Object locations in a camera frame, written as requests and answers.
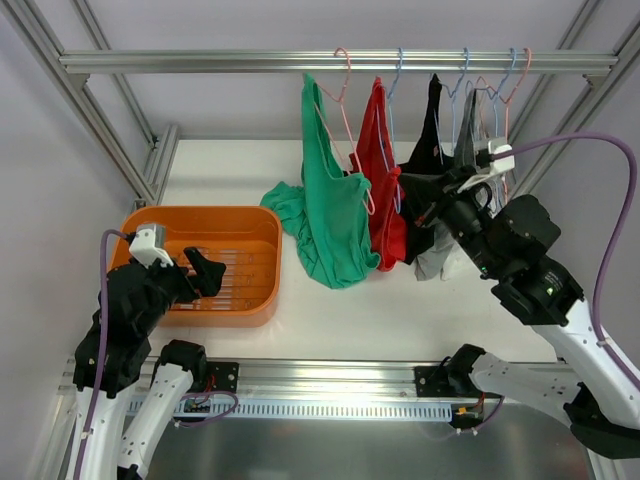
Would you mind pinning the green tank top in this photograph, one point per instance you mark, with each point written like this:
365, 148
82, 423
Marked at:
325, 213

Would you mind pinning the blue hanger under black top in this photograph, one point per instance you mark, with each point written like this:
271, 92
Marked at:
452, 94

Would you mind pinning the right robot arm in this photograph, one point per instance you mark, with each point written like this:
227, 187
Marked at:
598, 403

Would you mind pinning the red tank top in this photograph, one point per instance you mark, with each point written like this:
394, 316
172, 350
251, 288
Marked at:
388, 230

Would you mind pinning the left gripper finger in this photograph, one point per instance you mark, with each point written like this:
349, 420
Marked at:
208, 275
178, 276

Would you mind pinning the pink wire hanger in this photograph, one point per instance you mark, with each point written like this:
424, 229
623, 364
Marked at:
369, 203

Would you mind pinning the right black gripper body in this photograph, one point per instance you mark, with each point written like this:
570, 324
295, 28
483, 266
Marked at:
441, 195

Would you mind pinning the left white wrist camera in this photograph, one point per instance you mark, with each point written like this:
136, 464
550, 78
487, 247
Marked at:
147, 245

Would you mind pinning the blue wire hanger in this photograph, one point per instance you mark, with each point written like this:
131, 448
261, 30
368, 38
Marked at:
390, 125

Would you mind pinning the aluminium front rail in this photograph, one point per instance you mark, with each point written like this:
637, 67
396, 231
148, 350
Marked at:
331, 380

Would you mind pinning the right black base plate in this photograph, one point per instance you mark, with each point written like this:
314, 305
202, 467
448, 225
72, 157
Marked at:
431, 381

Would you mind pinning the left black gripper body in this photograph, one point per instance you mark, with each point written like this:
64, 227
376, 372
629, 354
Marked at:
183, 275

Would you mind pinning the orange plastic basket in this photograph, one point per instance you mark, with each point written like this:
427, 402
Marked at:
247, 239

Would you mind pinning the black tank top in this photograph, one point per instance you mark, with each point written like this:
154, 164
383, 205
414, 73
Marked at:
426, 158

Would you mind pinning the white slotted cable duct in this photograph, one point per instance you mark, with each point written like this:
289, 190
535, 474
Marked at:
308, 410

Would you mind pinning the pink hanger far right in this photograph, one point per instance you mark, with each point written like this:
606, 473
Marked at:
507, 99

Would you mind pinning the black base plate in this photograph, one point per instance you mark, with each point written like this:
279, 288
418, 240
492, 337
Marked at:
222, 376
431, 381

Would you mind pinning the aluminium hanging rail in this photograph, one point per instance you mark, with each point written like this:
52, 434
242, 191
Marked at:
366, 60

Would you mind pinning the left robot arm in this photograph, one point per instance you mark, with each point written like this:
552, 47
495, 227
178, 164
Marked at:
108, 365

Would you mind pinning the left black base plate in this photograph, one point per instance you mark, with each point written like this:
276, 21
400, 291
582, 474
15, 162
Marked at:
222, 376

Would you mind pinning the grey tank top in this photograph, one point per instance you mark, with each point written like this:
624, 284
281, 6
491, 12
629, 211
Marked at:
428, 264

